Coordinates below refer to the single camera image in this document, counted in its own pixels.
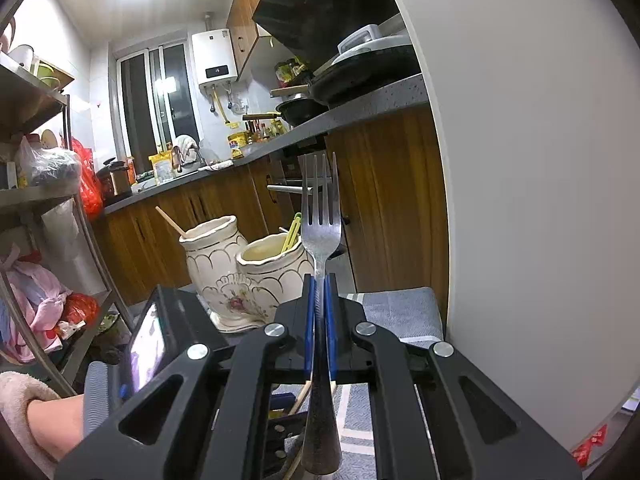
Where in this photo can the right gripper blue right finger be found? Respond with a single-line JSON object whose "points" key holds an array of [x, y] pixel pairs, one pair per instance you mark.
{"points": [[331, 338]]}

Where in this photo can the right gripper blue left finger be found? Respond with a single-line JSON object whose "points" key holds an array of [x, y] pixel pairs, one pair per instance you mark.
{"points": [[309, 327]]}

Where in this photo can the yellow green plastic utensil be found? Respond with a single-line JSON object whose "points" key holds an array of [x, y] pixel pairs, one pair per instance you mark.
{"points": [[293, 233]]}

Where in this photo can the silver steel fork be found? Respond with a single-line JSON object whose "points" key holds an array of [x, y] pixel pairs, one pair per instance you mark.
{"points": [[321, 234]]}

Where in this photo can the cream ceramic utensil holder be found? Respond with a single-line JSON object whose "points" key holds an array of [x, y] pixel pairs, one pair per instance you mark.
{"points": [[243, 283]]}

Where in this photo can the grey striped table cloth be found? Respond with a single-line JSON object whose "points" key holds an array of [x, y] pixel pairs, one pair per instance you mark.
{"points": [[204, 415]]}

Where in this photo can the stainless built-in oven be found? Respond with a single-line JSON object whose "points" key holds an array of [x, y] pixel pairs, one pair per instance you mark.
{"points": [[285, 171]]}

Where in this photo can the metal storage shelf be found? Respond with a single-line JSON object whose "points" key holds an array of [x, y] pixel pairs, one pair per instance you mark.
{"points": [[27, 103]]}

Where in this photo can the yellow oil bottle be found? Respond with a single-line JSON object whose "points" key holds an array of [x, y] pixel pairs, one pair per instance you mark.
{"points": [[237, 142]]}

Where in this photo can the red plastic bag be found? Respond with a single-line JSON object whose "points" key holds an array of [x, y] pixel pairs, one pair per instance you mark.
{"points": [[89, 188]]}

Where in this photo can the black wok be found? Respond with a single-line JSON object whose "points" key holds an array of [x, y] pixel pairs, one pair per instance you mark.
{"points": [[295, 112]]}

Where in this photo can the large black lidded pan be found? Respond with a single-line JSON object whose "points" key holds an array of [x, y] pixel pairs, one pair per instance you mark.
{"points": [[368, 67]]}

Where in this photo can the white water heater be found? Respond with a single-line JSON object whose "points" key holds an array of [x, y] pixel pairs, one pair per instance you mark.
{"points": [[213, 57]]}

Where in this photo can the black range hood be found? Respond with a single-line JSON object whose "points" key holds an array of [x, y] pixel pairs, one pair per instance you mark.
{"points": [[312, 29]]}

